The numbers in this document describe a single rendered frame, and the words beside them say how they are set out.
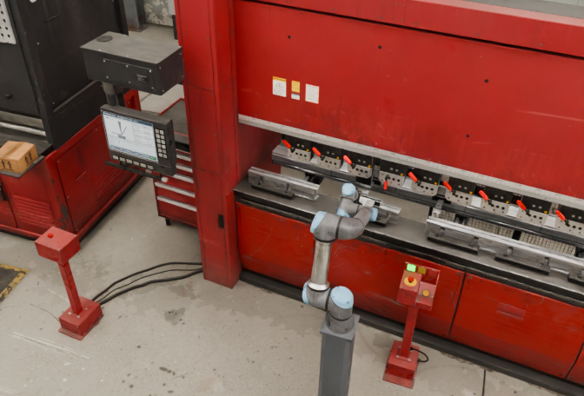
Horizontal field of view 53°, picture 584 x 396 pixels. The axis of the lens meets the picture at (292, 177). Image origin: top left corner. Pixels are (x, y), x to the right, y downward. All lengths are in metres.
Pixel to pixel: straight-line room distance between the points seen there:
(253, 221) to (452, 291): 1.38
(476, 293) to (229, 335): 1.67
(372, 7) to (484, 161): 1.02
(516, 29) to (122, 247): 3.39
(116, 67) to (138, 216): 2.14
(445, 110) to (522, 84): 0.41
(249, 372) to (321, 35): 2.17
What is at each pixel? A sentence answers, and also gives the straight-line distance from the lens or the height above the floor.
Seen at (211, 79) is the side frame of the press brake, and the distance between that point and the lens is 3.43.
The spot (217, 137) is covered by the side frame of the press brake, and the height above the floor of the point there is 1.33.
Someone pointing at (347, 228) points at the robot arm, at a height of 1.39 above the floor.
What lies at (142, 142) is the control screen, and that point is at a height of 1.43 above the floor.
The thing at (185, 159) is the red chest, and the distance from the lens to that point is 4.39.
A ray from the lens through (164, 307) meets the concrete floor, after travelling 4.41.
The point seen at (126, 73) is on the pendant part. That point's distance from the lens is 3.31.
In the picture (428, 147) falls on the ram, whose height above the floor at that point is 1.49.
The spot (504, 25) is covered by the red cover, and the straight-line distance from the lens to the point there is 2.96.
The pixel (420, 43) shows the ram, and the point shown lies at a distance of 3.08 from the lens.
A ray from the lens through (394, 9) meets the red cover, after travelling 3.03.
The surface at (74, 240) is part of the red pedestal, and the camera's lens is 3.89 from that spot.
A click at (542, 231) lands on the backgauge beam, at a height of 0.93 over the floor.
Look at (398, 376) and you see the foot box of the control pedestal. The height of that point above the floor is 0.01.
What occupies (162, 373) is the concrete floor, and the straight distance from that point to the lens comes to 4.06.
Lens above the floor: 3.26
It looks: 36 degrees down
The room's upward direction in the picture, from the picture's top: 1 degrees clockwise
